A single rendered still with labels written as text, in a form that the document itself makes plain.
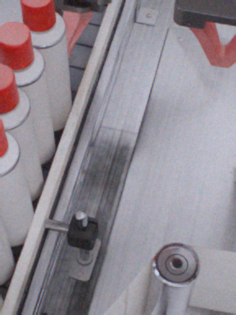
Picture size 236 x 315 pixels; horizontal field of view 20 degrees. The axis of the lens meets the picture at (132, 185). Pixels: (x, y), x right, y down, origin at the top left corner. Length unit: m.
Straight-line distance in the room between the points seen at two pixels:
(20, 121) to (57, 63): 0.11
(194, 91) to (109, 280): 0.28
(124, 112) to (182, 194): 0.17
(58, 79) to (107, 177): 0.16
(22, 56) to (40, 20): 0.05
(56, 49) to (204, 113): 0.23
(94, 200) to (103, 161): 0.06
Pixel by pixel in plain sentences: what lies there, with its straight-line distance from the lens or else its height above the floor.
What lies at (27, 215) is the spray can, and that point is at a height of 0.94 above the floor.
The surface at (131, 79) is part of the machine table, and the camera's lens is 0.92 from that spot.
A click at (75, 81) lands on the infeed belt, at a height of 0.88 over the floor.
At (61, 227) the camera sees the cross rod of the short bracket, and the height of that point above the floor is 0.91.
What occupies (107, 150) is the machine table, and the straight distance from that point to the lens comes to 0.85.
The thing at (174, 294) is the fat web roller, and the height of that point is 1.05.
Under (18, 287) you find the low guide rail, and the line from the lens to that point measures 0.69.
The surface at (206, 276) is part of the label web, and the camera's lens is 0.59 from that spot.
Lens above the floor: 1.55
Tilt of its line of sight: 61 degrees down
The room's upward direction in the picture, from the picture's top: 4 degrees clockwise
